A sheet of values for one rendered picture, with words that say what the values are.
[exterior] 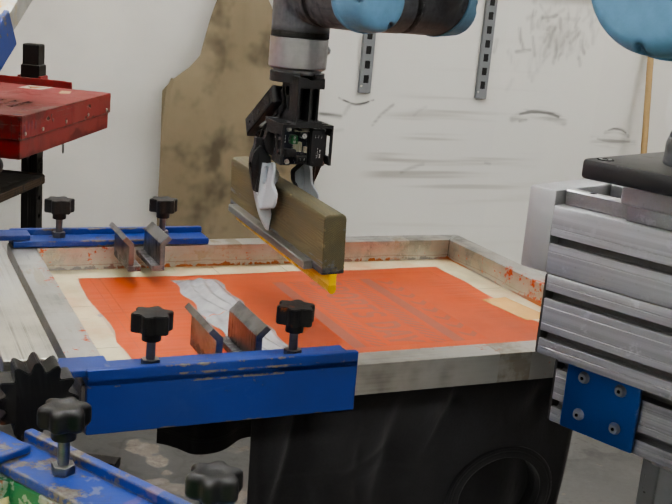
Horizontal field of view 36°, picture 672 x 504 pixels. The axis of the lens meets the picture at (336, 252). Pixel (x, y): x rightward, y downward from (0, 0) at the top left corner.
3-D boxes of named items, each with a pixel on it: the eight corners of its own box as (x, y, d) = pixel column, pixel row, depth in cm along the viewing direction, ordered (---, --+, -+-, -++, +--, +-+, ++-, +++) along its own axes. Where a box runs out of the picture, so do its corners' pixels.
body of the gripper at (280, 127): (277, 170, 129) (284, 74, 127) (254, 158, 137) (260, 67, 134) (332, 171, 133) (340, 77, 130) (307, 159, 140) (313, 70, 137)
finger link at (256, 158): (246, 190, 135) (260, 125, 134) (242, 188, 136) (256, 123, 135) (278, 195, 137) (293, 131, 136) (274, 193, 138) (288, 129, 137)
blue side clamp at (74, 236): (198, 266, 169) (200, 225, 167) (207, 274, 165) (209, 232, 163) (8, 272, 156) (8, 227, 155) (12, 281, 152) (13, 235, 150)
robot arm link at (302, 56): (262, 34, 133) (319, 38, 137) (259, 69, 134) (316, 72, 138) (282, 37, 127) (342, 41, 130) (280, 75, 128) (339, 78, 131)
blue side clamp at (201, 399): (335, 393, 120) (340, 336, 118) (353, 409, 116) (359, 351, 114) (76, 416, 108) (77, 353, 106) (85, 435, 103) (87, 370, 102)
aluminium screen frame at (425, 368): (454, 254, 188) (456, 233, 187) (677, 366, 137) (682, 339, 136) (6, 266, 155) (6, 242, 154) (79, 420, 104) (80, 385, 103)
